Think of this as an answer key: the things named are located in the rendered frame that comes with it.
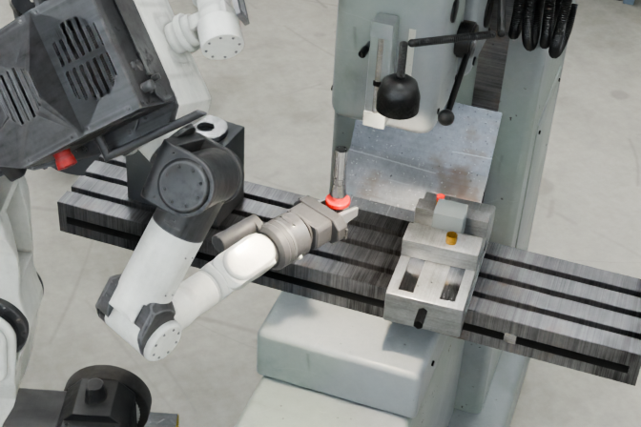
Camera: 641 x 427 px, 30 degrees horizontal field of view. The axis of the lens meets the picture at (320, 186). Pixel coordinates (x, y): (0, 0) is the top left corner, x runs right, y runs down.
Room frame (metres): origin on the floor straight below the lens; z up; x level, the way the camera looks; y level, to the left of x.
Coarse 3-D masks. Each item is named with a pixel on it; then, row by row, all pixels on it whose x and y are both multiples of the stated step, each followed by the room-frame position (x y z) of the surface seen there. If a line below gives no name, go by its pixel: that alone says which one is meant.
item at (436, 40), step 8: (472, 32) 1.73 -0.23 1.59; (480, 32) 1.73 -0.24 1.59; (488, 32) 1.74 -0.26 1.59; (408, 40) 1.70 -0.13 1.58; (416, 40) 1.69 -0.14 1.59; (424, 40) 1.70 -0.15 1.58; (432, 40) 1.70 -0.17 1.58; (440, 40) 1.71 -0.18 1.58; (448, 40) 1.71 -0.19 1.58; (456, 40) 1.71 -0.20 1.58; (464, 40) 1.72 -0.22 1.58; (472, 40) 1.73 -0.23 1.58
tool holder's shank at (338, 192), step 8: (336, 152) 1.83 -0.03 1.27; (344, 152) 1.83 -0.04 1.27; (336, 160) 1.83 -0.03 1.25; (344, 160) 1.83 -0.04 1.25; (336, 168) 1.83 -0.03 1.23; (344, 168) 1.83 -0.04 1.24; (336, 176) 1.83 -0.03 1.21; (344, 176) 1.83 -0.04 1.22; (336, 184) 1.83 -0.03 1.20; (344, 184) 1.83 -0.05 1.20; (336, 192) 1.82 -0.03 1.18; (344, 192) 1.83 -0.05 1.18; (336, 200) 1.83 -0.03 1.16
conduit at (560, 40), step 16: (528, 0) 2.06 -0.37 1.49; (544, 0) 2.20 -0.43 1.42; (560, 0) 2.18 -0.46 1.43; (512, 16) 2.08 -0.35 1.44; (528, 16) 2.05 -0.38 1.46; (544, 16) 2.05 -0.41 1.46; (560, 16) 2.03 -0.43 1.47; (512, 32) 2.08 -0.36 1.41; (528, 32) 2.05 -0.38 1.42; (544, 32) 2.05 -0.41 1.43; (560, 32) 2.03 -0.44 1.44; (528, 48) 2.08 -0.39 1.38; (544, 48) 2.08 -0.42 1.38; (560, 48) 2.05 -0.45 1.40
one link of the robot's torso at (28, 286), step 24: (0, 192) 1.65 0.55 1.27; (24, 192) 1.69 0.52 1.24; (0, 216) 1.57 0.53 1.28; (24, 216) 1.68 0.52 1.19; (0, 240) 1.56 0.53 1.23; (24, 240) 1.68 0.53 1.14; (0, 264) 1.59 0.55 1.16; (24, 264) 1.64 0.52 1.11; (0, 288) 1.59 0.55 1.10; (24, 288) 1.61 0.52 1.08; (0, 312) 1.57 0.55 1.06; (24, 312) 1.59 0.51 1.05; (24, 336) 1.57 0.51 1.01
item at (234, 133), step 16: (208, 128) 2.07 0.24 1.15; (224, 128) 2.05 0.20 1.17; (240, 128) 2.07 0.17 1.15; (224, 144) 2.01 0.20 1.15; (240, 144) 2.06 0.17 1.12; (128, 160) 2.05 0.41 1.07; (144, 160) 2.04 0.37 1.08; (240, 160) 2.06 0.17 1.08; (128, 176) 2.06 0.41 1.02; (144, 176) 2.04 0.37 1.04; (128, 192) 2.06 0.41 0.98; (240, 192) 2.07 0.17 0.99; (224, 208) 2.00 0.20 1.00
